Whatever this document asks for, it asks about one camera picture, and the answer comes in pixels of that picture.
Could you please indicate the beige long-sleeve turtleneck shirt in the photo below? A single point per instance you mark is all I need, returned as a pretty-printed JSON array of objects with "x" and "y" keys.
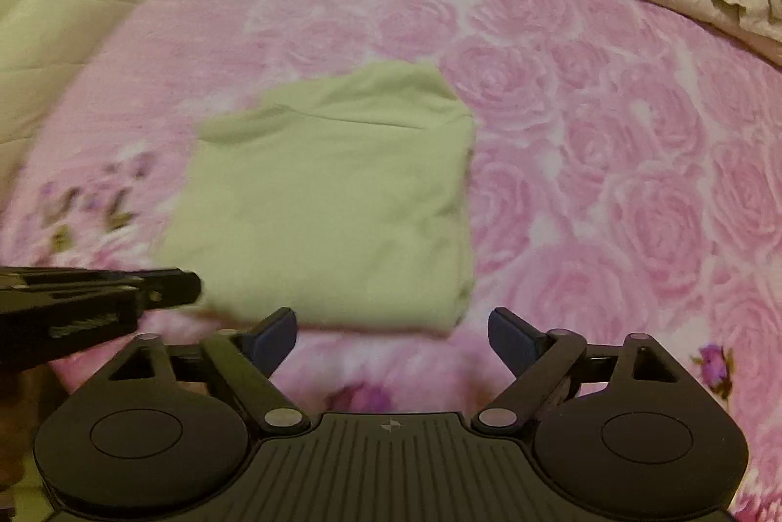
[{"x": 343, "y": 198}]

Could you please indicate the pink rose floral bedsheet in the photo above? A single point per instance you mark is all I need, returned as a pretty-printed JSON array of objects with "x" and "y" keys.
[{"x": 627, "y": 176}]

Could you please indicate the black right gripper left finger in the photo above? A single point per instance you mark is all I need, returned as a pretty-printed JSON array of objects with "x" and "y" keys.
[{"x": 244, "y": 362}]

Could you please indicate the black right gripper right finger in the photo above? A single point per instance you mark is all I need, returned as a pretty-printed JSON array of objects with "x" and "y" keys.
[{"x": 542, "y": 365}]

